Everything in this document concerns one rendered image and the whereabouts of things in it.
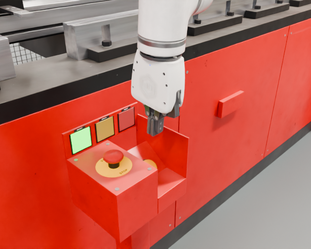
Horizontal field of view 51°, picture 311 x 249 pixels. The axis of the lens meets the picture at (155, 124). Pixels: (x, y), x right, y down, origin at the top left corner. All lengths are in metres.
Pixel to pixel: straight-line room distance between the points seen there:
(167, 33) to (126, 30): 0.50
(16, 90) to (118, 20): 0.38
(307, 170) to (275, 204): 0.39
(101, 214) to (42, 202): 0.28
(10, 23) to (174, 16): 0.69
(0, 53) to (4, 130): 0.19
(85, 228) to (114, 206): 0.46
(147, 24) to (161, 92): 0.12
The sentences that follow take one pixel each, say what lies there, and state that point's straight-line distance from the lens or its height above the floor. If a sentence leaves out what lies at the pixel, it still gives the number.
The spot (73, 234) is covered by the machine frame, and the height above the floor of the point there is 0.41.
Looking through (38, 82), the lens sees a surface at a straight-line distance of 0.83.
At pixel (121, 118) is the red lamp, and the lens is 0.74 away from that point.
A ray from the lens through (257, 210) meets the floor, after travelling 1.76.
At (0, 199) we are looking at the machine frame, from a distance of 0.85.
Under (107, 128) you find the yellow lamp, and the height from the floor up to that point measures 0.81.
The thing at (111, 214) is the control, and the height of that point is 0.72.
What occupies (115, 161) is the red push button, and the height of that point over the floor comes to 0.80.
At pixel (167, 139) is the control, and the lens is 0.73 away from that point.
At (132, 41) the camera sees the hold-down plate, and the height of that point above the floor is 0.91.
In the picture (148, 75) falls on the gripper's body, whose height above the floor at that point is 0.96.
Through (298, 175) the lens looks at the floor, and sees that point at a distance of 2.06.
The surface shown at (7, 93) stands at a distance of 0.79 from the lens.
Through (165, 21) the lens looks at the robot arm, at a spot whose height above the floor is 1.06.
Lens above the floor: 1.17
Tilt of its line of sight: 29 degrees down
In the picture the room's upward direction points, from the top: straight up
